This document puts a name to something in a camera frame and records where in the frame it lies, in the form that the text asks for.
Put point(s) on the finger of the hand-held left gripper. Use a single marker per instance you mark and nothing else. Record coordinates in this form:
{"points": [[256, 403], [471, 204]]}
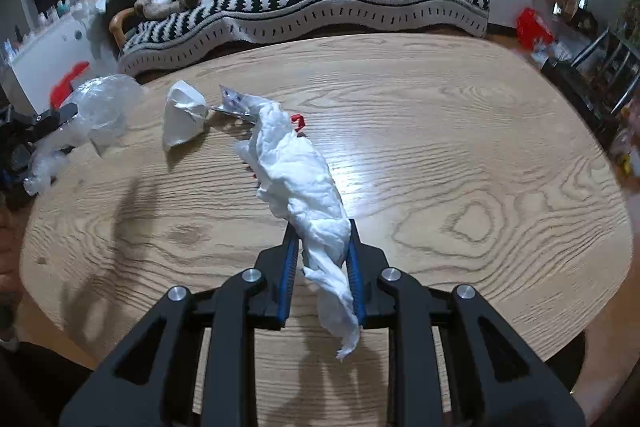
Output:
{"points": [[55, 114]]}

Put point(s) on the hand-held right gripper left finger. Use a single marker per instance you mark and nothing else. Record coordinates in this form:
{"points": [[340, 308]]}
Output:
{"points": [[289, 277]]}

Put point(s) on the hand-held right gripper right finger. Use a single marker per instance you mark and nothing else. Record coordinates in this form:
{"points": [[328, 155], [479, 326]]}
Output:
{"points": [[356, 287]]}

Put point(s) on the large clear plastic bag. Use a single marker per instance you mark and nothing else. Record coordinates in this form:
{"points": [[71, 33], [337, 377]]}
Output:
{"points": [[100, 107]]}

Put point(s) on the white tissue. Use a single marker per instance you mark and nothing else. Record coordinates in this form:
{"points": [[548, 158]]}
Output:
{"points": [[300, 187]]}

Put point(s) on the red bear chair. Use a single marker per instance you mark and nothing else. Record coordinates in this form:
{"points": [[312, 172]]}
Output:
{"points": [[67, 82]]}

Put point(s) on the white cabinet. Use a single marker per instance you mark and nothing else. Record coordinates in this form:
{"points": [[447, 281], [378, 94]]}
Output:
{"points": [[45, 52]]}

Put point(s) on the group of small bottles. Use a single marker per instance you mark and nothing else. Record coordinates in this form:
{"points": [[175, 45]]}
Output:
{"points": [[57, 9]]}

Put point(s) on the white paper packet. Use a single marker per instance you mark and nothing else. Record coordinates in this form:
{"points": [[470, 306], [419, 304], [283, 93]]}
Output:
{"points": [[180, 122]]}

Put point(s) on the small red plastic piece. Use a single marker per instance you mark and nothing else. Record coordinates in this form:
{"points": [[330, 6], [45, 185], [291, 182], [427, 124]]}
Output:
{"points": [[299, 121]]}

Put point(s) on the silver blister pack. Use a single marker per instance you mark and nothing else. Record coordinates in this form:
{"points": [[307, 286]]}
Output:
{"points": [[235, 104]]}

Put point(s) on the black metal rack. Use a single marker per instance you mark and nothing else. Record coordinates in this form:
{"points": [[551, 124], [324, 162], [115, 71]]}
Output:
{"points": [[575, 82]]}

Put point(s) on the red bag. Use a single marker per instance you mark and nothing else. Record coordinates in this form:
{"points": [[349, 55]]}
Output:
{"points": [[532, 24]]}

